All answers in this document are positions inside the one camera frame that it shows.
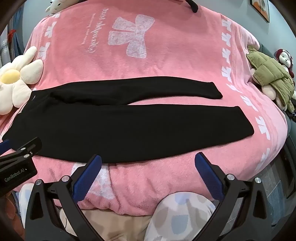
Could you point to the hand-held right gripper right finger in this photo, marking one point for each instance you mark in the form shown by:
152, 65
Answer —
205, 172

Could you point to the black curved object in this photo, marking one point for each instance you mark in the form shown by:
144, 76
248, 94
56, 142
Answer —
193, 5

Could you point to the beige cloth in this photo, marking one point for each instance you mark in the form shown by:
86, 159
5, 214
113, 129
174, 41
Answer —
120, 224

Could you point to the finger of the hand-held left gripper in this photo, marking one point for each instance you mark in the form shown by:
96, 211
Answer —
4, 144
30, 147

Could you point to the red-hooded monkey plush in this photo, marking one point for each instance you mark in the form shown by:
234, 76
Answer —
285, 61

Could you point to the framed wall picture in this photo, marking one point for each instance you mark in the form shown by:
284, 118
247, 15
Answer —
260, 9

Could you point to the grey-blue curtain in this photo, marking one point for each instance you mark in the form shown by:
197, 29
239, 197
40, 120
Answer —
13, 48

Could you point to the white plush toy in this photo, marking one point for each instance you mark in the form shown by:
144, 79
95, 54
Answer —
57, 5

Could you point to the cream flower plush pillow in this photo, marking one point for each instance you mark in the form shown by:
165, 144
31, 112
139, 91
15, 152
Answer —
13, 88

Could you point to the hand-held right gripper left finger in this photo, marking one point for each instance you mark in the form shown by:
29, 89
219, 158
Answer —
91, 172

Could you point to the black pants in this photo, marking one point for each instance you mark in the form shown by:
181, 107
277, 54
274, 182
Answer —
138, 129

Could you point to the red ornament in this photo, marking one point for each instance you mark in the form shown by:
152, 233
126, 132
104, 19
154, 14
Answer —
12, 34

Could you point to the pink bow-print blanket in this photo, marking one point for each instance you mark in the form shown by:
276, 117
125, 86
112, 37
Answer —
161, 69

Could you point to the plush toy in green jacket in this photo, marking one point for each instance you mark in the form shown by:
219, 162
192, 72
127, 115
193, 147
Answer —
275, 74

